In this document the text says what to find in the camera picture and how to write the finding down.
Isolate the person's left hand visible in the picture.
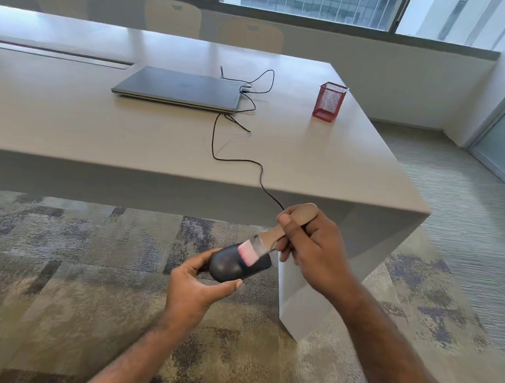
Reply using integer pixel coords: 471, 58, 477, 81
158, 244, 247, 340

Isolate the person's right hand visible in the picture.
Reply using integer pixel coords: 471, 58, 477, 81
270, 201, 371, 308

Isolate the black dusty computer mouse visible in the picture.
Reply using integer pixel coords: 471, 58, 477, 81
208, 240, 274, 287

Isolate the wooden brush with pink bristles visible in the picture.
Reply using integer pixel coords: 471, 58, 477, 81
236, 198, 319, 272

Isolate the black mouse cable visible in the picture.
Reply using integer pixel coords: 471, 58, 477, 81
207, 65, 296, 212

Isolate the person's left forearm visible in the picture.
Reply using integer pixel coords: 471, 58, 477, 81
81, 311, 197, 383

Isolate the person's right forearm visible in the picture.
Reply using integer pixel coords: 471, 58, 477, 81
336, 284, 475, 383

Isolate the red mesh pen holder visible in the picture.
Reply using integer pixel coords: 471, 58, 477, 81
311, 81, 350, 125

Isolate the grey closed laptop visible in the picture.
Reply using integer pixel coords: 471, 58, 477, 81
110, 63, 244, 115

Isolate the grey table cable hatch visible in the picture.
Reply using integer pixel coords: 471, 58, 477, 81
0, 39, 136, 71

